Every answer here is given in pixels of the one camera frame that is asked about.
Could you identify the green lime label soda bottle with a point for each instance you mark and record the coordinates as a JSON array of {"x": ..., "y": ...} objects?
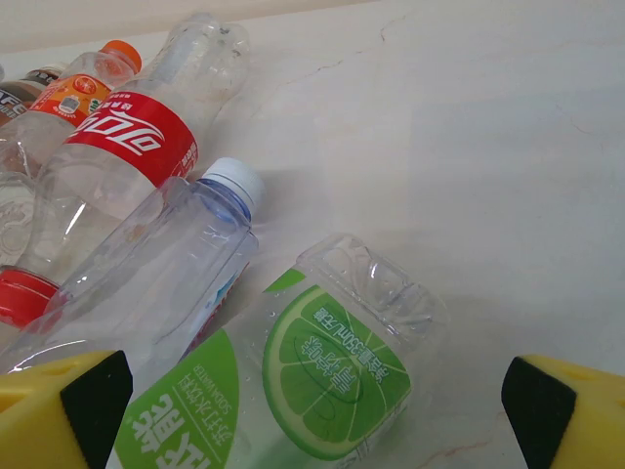
[{"x": 332, "y": 371}]

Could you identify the orange label juice bottle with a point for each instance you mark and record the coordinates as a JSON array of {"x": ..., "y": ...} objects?
[{"x": 68, "y": 95}]

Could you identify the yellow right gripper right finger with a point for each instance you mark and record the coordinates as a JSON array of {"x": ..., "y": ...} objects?
[{"x": 586, "y": 420}]

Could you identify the brown label coffee bottle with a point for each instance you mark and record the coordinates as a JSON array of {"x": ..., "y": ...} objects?
[{"x": 12, "y": 105}]

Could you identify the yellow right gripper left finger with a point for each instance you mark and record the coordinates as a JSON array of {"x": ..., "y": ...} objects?
[{"x": 34, "y": 420}]

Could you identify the clear bottle small white cap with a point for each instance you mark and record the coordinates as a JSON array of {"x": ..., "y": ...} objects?
[{"x": 161, "y": 254}]

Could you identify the clear plastic bottle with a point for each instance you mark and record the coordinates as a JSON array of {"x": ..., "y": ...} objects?
[{"x": 14, "y": 220}]

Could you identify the red label cola bottle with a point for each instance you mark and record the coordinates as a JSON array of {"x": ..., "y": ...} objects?
[{"x": 132, "y": 137}]

